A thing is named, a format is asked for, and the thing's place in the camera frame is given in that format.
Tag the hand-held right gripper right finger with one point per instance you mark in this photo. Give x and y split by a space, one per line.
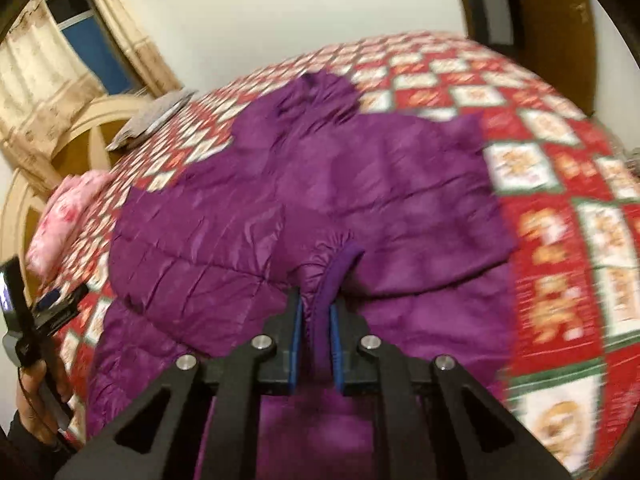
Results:
335 347

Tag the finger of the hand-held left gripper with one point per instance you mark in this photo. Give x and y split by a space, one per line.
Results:
60 312

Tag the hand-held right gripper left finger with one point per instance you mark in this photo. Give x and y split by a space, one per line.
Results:
298 345

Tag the purple down jacket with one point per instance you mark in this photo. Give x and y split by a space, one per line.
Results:
300 185

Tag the person's left forearm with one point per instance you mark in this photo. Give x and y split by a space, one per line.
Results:
25 450

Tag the person's left hand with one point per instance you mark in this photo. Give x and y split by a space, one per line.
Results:
30 395

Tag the pink floral pillow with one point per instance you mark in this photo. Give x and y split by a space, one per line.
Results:
60 220

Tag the wooden arched headboard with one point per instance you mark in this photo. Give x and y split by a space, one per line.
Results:
82 145

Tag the grey folded cloth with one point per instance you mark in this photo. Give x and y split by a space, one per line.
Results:
150 117

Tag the beige patterned curtain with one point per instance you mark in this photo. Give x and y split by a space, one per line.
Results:
127 25
35 75

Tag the red checkered printed bedspread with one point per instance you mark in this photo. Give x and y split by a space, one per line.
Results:
550 260

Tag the window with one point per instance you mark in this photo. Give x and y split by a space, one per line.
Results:
95 50

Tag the brown wooden door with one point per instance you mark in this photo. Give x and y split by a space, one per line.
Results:
555 25

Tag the dark door frame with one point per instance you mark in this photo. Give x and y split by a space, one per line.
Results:
480 0

